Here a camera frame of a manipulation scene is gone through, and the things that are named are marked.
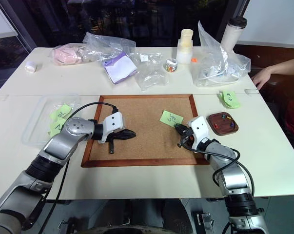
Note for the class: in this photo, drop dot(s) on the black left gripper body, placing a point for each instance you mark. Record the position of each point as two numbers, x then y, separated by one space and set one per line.
117 135

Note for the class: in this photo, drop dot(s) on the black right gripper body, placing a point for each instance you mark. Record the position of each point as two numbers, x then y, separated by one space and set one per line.
188 136

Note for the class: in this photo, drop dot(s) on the green sticky note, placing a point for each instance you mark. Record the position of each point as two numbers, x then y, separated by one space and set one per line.
170 118
56 127
62 111

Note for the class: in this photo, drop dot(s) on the person's orange-sleeved forearm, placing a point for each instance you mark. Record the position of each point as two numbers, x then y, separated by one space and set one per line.
285 65

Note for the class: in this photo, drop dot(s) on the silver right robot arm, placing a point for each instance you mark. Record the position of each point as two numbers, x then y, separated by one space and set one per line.
232 170

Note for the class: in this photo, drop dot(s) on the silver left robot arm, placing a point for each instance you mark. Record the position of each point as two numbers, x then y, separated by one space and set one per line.
64 141

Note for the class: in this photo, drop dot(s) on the dark wooden tray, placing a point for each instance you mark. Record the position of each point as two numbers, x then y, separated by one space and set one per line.
223 126

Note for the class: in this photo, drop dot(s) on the small jar of pushpins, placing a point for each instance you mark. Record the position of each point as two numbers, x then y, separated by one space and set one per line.
171 65

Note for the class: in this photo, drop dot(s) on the clear plastic box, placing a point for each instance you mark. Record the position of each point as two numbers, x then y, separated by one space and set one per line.
39 126

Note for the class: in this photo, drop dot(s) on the person's bare hand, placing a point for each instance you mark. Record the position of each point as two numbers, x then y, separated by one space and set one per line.
261 76

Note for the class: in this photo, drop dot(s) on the wood-framed cork board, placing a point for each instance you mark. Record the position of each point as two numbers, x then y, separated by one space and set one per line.
142 136

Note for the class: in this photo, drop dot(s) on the red pushpin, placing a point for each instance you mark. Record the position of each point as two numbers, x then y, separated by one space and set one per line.
215 125

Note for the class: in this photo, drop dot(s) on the green pushpin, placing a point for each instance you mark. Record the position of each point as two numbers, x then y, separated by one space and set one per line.
222 117

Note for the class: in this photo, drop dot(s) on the yellow pushpin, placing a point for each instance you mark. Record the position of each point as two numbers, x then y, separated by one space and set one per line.
229 118

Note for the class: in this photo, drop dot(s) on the blue pushpin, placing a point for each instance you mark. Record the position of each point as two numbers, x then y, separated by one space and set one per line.
232 124

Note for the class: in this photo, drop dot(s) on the stack of green sticky notes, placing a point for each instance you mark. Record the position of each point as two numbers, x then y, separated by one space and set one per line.
230 100

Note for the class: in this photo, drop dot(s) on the flat clear plastic bag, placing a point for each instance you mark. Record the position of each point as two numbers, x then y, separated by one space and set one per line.
150 75

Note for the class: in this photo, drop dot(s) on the purple and white notepad pack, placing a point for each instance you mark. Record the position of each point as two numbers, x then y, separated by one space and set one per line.
120 68

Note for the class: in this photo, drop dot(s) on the translucent white container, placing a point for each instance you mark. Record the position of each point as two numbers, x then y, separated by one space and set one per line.
184 54

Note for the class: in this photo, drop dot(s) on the large clear plastic bag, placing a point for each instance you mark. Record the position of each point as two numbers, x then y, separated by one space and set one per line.
217 65

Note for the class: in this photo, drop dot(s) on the stacked cream cups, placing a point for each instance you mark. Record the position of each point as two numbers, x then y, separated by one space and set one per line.
187 36

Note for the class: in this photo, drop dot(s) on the crumpled clear plastic bag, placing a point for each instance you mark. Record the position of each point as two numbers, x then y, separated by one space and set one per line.
105 45

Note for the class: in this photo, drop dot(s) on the pink item in bag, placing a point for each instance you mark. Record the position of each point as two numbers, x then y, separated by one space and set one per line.
65 54

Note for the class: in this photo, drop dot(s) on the white tumbler with black lid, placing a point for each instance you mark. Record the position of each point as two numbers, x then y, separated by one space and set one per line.
232 34

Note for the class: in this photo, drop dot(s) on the white tape roll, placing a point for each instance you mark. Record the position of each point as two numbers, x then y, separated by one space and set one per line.
31 66

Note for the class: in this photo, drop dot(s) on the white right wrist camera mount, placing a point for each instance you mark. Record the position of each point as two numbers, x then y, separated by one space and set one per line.
200 129

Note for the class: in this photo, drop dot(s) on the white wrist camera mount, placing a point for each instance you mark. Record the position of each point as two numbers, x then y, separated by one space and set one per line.
200 129
111 122

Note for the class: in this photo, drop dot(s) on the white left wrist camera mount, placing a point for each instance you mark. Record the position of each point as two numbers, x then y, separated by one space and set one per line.
111 122

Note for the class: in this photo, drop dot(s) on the metal bracket under table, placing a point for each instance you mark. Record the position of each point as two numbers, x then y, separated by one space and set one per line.
204 220

